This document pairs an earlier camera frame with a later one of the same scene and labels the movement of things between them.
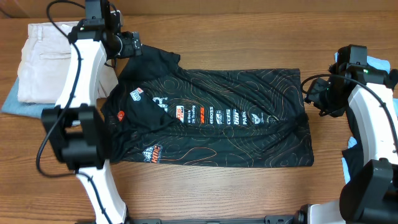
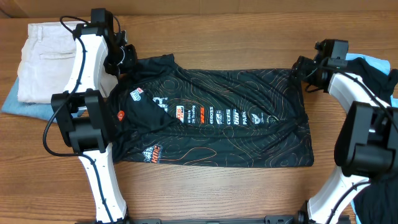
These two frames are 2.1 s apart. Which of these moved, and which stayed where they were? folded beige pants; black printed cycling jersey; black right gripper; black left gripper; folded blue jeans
Moved: black right gripper; black left gripper
Stayed: folded beige pants; black printed cycling jersey; folded blue jeans
